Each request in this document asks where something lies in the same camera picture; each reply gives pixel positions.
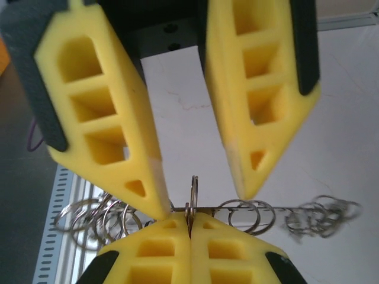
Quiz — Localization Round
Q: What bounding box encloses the white slotted cable duct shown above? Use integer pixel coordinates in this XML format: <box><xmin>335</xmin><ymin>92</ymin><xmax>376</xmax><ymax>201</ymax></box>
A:
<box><xmin>31</xmin><ymin>164</ymin><xmax>128</xmax><ymax>284</ymax></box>

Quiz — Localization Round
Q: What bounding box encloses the aluminium frame post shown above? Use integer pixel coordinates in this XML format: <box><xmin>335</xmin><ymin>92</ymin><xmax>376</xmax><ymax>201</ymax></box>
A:
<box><xmin>316</xmin><ymin>10</ymin><xmax>379</xmax><ymax>31</ymax></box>

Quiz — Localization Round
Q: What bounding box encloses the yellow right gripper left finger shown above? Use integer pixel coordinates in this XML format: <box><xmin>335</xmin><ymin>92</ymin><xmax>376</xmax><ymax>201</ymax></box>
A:
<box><xmin>76</xmin><ymin>211</ymin><xmax>192</xmax><ymax>284</ymax></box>

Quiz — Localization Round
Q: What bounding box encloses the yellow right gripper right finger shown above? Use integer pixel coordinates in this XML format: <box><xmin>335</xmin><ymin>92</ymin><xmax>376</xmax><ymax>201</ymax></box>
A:
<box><xmin>190</xmin><ymin>212</ymin><xmax>309</xmax><ymax>284</ymax></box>

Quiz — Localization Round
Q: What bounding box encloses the small silver split ring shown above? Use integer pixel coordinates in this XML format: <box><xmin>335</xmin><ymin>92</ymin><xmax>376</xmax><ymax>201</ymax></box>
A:
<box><xmin>184</xmin><ymin>175</ymin><xmax>200</xmax><ymax>239</ymax></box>

